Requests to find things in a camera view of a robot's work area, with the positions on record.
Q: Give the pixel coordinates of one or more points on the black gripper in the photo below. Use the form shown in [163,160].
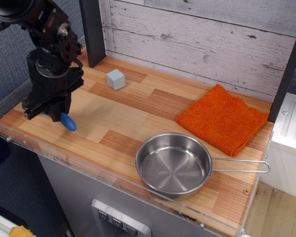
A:
[51,92]

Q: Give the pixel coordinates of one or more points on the blue handled metal spoon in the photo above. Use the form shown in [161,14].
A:
[67,122]

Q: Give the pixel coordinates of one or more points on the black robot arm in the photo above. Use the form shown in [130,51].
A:
[54,68]

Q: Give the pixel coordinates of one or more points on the grey cube block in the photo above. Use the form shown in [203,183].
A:
[116,79]

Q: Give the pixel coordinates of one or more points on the clear acrylic table guard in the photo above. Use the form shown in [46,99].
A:
[98,160]

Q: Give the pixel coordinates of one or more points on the grey control panel with buttons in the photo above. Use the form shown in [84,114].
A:
[118,219]

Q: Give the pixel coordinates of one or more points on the stainless steel pan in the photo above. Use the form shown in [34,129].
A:
[176,166]

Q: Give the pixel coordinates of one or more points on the orange knitted cloth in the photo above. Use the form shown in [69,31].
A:
[222,120]

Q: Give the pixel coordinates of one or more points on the white aluminium box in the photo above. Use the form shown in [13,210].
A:
[281,152]

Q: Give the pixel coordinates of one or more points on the dark left vertical post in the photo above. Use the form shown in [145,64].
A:
[93,31]

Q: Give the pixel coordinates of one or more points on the dark vertical post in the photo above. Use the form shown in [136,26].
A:
[283,87]
[93,31]

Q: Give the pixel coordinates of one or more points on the dark right vertical post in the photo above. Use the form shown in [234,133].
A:
[283,87]

